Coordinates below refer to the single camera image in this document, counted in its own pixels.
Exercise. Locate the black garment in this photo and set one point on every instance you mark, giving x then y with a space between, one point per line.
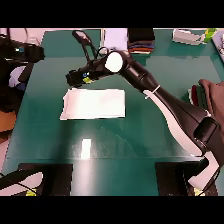
141 34

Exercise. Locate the white T-shirt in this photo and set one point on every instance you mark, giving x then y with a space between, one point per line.
95 103

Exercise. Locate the heap of clothes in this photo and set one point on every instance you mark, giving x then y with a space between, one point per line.
141 47

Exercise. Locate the brown garment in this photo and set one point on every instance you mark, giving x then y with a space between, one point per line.
215 96

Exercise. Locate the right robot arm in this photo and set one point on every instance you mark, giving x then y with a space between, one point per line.
180 110

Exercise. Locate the green garment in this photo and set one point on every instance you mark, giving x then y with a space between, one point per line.
201 95

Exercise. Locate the white folded garment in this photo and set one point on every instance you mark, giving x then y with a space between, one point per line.
116 38

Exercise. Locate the yellow box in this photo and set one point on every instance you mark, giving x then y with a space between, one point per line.
210 34

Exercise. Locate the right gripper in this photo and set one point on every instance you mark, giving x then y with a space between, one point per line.
83 75

